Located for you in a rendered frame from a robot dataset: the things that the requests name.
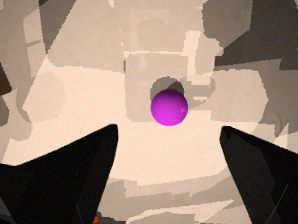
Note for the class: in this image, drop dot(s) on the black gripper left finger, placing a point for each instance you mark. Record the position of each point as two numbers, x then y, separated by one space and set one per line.
61 187

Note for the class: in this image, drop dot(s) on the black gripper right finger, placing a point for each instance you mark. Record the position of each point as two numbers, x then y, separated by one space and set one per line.
265 175

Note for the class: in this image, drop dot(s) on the magenta ball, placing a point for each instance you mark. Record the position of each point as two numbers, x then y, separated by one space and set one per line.
169 107

